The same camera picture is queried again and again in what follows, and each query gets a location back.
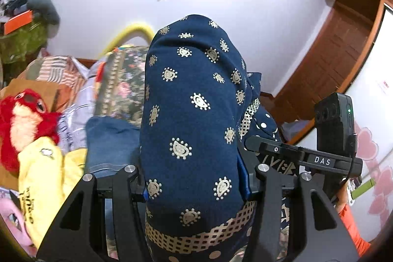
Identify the wooden door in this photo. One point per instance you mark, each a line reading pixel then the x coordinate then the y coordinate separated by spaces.
pixel 326 65

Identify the green covered cabinet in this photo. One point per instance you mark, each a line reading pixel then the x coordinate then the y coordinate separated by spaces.
pixel 24 41

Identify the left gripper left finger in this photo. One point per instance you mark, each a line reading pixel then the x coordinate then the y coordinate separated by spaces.
pixel 79 230

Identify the right hand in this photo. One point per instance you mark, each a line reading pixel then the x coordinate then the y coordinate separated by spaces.
pixel 342 199

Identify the navy patterned hooded garment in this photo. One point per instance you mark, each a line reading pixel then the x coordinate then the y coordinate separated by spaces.
pixel 200 102

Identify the pink plush toy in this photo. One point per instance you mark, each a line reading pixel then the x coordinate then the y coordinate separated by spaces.
pixel 15 221

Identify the wooden wardrobe with white doors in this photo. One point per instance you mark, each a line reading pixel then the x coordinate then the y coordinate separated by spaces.
pixel 369 85

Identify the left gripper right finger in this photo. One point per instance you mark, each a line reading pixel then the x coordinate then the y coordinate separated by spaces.
pixel 316 232

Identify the floral bedspread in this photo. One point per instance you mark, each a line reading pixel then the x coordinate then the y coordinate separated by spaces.
pixel 121 91

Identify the folded blue jeans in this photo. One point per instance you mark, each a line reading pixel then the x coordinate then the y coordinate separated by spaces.
pixel 112 144

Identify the yellow garment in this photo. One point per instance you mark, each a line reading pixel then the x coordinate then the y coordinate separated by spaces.
pixel 46 178

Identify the yellow hoop behind bed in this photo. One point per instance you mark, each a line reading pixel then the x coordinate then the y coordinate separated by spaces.
pixel 128 32

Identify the black camera box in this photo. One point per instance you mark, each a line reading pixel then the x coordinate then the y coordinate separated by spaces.
pixel 336 139

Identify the grey plush pillow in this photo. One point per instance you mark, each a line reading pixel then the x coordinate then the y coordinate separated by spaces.
pixel 45 9

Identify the red plush toy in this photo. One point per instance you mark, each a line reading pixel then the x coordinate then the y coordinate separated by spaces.
pixel 24 118

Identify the orange box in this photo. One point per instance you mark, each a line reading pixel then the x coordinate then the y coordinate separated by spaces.
pixel 18 21

